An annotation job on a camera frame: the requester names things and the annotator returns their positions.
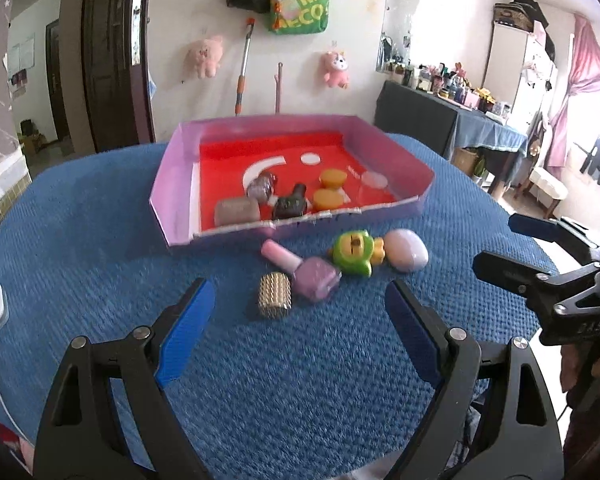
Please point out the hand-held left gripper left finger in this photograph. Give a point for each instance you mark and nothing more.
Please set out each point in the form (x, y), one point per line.
(187, 332)

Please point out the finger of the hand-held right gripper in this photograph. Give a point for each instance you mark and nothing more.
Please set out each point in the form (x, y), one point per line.
(532, 227)
(505, 270)

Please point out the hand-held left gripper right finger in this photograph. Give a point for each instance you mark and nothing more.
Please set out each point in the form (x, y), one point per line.
(412, 332)

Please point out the lilac egg-shaped case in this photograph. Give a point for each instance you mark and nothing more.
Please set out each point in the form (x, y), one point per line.
(405, 250)

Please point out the studded gold cylinder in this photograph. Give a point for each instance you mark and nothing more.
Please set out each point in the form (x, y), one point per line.
(275, 295)

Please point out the green frog toy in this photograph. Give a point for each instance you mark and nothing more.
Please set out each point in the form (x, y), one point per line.
(355, 255)

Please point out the pink nail polish bottle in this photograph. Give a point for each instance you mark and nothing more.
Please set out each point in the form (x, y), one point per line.
(315, 280)

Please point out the brown earbud case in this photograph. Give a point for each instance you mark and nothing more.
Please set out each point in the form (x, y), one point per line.
(237, 211)

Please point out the orange half-sphere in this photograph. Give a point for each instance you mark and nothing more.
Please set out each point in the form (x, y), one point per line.
(332, 178)
(328, 200)

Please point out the clear plastic cup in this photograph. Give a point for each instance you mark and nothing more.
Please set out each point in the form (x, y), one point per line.
(375, 180)

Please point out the purple cardboard box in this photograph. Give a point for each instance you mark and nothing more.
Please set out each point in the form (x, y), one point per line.
(180, 175)

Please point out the black nail polish bottle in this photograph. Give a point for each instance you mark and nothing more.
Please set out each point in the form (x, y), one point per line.
(290, 205)

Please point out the glass perfume bottle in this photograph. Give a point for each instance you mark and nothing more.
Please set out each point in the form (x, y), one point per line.
(261, 186)

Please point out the white stool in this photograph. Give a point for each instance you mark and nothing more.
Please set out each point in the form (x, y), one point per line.
(547, 185)

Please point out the dresser with blue cloth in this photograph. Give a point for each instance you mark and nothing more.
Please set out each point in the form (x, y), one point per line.
(420, 120)

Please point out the white wardrobe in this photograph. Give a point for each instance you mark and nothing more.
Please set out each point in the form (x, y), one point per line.
(505, 70)

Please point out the row of cosmetic bottles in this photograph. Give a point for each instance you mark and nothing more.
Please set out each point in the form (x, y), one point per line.
(450, 85)

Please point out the pink curtain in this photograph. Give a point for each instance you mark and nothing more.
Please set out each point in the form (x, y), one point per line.
(587, 70)

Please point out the brown patterned bag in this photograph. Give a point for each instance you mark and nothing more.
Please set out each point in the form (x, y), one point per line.
(512, 17)

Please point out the black bag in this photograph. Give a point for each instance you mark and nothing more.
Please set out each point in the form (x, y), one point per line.
(532, 7)

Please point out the blue plastic bag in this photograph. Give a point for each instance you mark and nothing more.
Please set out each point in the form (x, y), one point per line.
(152, 94)

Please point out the cardboard carton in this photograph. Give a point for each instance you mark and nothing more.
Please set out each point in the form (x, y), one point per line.
(32, 142)

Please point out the dark pink plush toy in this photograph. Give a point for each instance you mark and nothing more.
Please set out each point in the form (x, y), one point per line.
(336, 69)

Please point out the pink stick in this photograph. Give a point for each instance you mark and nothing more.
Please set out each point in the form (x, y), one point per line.
(279, 90)

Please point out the light pink plush toy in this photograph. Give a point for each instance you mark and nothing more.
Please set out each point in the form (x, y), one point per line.
(203, 57)

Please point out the dark brown door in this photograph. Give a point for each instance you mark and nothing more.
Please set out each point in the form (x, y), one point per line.
(112, 60)

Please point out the green tote bag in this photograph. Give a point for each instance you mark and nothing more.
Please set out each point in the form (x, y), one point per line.
(305, 7)

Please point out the hallway notice board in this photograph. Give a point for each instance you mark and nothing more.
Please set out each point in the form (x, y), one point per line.
(21, 55)

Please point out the wall mirror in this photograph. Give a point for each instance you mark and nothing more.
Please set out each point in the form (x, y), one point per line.
(400, 25)

